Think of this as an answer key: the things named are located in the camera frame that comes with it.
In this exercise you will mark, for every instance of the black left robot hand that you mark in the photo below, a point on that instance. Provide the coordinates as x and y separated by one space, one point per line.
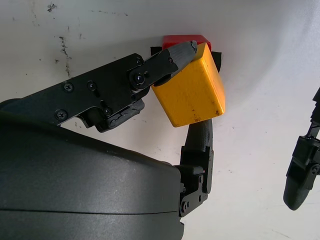
302 180

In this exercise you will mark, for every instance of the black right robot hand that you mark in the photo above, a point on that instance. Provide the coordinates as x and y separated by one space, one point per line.
75 175

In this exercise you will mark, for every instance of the yellow wooden block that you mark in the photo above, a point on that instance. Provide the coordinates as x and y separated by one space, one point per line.
190 92

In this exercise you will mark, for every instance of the red wooden block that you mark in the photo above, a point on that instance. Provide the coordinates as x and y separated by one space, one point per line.
180 41

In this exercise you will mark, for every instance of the black tape strip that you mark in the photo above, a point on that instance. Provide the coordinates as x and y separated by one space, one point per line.
217 60

